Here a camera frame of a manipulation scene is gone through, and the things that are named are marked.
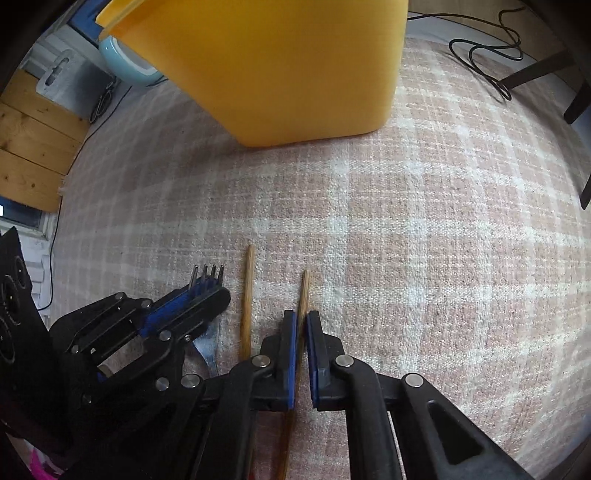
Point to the pink object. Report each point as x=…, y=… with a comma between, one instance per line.
x=41, y=466

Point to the orange plastic container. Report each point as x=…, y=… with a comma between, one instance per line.
x=300, y=69

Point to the metal fork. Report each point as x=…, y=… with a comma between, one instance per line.
x=208, y=353

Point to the pink plaid tablecloth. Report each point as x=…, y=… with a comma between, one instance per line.
x=415, y=230

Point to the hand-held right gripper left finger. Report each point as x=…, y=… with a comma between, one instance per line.
x=290, y=360

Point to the white and blue kettle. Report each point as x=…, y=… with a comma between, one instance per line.
x=124, y=64

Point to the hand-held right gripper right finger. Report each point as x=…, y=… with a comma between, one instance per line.
x=314, y=360

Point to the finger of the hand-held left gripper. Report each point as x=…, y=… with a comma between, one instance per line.
x=207, y=304
x=171, y=311

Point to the black chair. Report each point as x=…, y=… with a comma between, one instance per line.
x=540, y=69

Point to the bamboo chopstick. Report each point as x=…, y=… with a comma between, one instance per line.
x=247, y=300
x=304, y=295

